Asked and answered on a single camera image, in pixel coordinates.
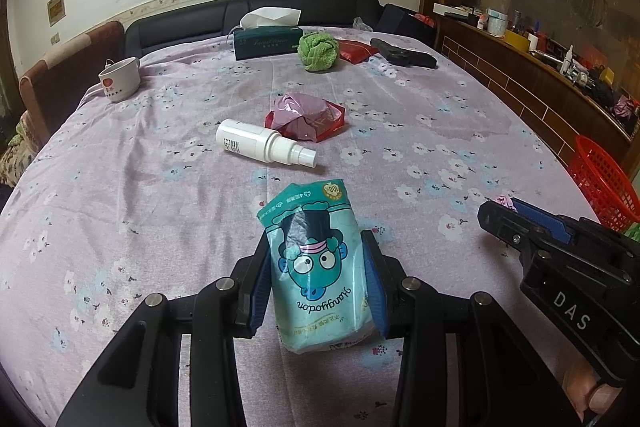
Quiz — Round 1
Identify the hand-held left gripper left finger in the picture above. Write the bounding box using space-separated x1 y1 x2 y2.
56 234 273 427

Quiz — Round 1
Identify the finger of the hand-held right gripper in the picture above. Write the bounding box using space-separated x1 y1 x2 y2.
477 202 538 253
510 198 576 244

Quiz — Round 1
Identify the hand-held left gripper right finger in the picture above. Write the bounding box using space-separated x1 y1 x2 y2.
361 231 581 427

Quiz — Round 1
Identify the teal cartoon tissue pack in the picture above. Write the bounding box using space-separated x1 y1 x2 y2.
256 179 379 354

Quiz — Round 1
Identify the red plastic basket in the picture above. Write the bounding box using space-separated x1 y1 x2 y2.
567 135 640 234

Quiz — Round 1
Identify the person's right hand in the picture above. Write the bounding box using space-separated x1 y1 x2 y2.
572 364 626 414

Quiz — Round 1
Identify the wooden brick-pattern cabinet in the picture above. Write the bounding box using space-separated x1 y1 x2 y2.
433 13 640 180

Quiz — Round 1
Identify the pink cloth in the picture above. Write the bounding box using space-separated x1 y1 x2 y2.
612 96 640 121

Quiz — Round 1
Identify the dark cloth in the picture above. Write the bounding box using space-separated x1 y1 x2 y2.
586 77 621 108

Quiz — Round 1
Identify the white spray bottle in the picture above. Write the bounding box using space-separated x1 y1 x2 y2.
215 118 319 169

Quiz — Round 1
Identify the red foil packet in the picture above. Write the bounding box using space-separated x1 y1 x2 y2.
263 101 346 144

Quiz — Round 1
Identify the yellow box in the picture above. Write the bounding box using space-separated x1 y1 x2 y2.
503 29 531 53

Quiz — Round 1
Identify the purple plastic bag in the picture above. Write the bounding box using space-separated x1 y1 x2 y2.
270 91 337 138

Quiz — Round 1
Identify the black remote-like object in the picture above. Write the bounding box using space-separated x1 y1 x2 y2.
369 37 439 69

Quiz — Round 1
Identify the flat white box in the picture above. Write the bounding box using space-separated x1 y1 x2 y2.
432 1 474 17

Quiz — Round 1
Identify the black bag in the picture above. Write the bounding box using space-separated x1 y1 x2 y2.
375 3 439 48

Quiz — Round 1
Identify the red pouch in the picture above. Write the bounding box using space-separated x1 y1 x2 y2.
333 39 380 66

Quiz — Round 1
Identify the green towel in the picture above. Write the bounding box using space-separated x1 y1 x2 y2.
297 31 340 73

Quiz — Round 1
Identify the dark green tissue box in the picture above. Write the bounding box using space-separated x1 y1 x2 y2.
233 6 305 62

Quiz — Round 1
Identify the white mug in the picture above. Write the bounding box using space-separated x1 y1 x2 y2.
97 56 141 103

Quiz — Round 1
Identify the floral cushion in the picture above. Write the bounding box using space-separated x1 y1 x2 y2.
0 116 42 188

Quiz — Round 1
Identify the black sofa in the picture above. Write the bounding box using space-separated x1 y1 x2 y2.
123 0 384 58

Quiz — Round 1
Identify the brown padded chair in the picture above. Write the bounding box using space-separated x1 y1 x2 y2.
18 20 126 144

